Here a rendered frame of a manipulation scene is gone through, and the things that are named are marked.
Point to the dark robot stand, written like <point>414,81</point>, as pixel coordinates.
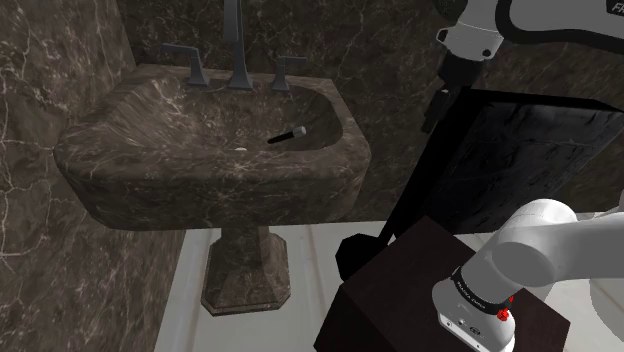
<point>390,302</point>

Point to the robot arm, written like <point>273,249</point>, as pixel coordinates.
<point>531,244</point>

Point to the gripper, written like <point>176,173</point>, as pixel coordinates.
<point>458,70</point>

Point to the black pen with grey tip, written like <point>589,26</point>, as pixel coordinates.
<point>286,136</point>

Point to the brown marble pedestal sink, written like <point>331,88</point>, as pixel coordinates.
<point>204,175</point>

